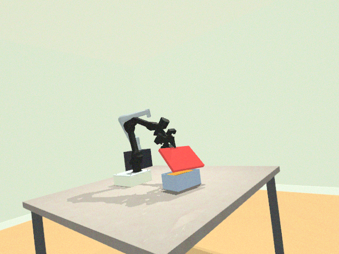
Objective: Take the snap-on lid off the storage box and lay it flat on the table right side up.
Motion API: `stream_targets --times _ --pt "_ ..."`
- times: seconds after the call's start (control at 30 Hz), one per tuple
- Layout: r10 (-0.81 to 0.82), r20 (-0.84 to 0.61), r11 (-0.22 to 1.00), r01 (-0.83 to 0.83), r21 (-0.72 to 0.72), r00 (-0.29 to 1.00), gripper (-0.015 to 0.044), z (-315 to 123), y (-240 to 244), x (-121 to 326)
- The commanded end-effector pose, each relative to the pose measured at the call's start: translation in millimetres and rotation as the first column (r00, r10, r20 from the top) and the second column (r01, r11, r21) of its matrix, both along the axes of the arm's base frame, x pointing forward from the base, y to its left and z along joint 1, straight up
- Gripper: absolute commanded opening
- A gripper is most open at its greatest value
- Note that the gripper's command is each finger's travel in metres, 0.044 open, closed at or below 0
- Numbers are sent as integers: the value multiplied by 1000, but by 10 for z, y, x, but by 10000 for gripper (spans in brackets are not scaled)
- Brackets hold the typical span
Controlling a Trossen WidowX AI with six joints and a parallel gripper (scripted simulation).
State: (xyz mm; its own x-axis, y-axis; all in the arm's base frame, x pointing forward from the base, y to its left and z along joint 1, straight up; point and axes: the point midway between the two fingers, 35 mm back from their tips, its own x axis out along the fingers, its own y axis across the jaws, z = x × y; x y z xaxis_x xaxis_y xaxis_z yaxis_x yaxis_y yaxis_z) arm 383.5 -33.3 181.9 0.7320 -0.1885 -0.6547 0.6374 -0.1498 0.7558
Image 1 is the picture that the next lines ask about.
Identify red lid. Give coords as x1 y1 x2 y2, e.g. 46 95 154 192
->
158 146 204 173

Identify light blue open box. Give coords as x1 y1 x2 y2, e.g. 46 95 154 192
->
161 169 201 192

